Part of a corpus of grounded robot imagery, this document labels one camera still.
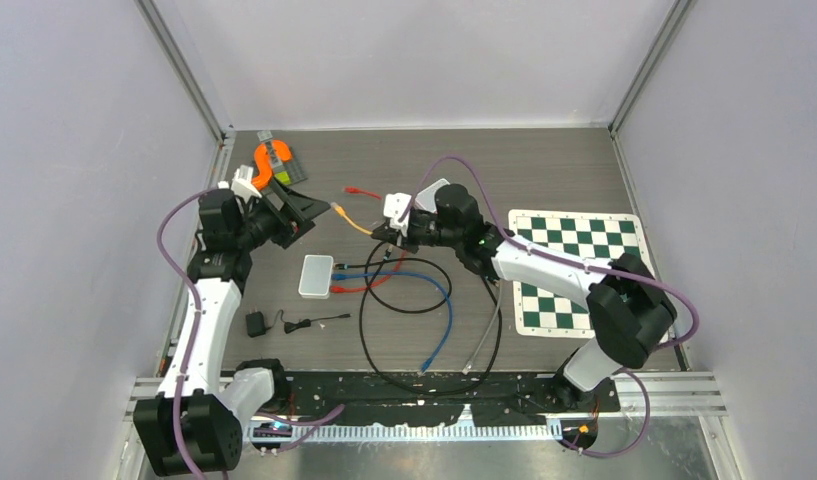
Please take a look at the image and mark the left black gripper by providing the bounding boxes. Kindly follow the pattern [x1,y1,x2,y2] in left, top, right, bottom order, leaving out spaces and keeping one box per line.
[234,178,329,252]

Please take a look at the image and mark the black cable with green plug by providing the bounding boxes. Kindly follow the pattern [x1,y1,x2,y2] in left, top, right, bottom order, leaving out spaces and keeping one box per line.
[358,239,505,397]

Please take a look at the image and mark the yellow ethernet cable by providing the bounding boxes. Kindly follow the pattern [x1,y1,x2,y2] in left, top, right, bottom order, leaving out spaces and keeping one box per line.
[330,201,376,237]

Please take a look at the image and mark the long black ethernet cable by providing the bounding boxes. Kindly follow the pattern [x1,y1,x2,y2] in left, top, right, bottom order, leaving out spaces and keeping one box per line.
[331,256,453,315]

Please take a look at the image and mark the blue ethernet cable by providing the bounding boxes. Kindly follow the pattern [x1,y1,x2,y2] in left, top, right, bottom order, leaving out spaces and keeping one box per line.
[329,270,454,377]

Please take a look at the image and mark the red ethernet cable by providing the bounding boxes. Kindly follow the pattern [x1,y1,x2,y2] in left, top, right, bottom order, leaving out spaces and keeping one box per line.
[329,186,409,295]

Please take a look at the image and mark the white network switch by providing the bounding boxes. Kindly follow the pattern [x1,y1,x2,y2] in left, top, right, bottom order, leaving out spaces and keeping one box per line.
[297,254,334,300]
[414,178,450,213]

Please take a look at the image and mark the grey ethernet cable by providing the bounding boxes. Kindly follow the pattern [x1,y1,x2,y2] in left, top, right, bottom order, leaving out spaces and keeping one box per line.
[460,281,503,377]

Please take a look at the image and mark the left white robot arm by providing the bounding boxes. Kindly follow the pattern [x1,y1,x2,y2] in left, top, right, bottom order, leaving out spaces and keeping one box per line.
[132,180,330,479]

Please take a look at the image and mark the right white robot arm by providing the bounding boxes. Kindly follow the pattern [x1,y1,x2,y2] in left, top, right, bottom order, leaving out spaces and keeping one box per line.
[371,184,677,411]

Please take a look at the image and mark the lime green lego brick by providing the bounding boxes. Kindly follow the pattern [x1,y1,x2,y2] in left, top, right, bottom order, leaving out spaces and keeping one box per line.
[275,172,292,185]

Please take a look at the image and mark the orange S-shaped block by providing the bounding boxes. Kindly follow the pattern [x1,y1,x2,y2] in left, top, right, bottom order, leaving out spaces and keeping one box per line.
[253,140,293,191]

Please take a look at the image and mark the grey lego baseplate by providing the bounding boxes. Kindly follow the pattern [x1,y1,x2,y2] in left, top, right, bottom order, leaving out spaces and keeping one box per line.
[252,130,309,191]

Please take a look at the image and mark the black power adapter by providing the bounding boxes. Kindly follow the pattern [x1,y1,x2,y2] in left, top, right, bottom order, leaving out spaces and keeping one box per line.
[244,310,351,338]

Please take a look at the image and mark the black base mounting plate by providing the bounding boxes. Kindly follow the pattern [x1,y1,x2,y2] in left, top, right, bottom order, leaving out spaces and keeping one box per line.
[261,371,620,427]

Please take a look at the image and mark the green white chessboard mat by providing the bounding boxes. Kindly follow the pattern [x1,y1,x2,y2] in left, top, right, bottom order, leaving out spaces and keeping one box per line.
[507,209,670,344]

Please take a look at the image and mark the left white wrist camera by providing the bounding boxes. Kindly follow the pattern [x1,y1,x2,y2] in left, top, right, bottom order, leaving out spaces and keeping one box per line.
[217,165,262,203]

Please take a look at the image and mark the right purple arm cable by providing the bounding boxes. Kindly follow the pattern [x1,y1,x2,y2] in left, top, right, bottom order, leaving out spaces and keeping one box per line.
[407,154,702,460]

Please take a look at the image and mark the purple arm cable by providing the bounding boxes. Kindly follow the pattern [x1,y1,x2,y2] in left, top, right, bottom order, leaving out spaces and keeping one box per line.
[156,188,346,480]
[407,154,702,460]

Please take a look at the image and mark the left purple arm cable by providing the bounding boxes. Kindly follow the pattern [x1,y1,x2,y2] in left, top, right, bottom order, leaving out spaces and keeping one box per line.
[156,188,346,480]

